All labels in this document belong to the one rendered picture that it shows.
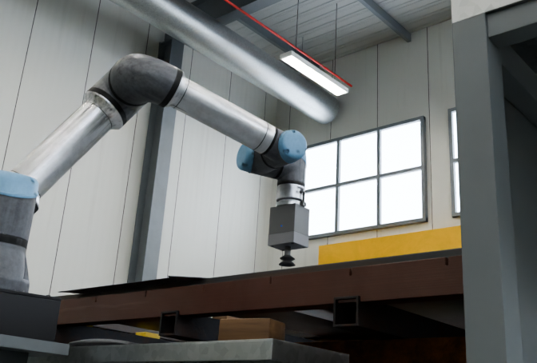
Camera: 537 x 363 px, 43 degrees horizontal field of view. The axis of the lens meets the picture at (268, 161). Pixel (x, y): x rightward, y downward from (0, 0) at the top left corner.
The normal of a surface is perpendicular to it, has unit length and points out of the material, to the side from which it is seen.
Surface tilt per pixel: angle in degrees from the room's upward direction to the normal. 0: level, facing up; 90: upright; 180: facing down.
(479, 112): 90
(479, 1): 90
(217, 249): 90
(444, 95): 90
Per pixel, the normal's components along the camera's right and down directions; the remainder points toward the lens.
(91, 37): 0.76, -0.19
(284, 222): -0.63, -0.32
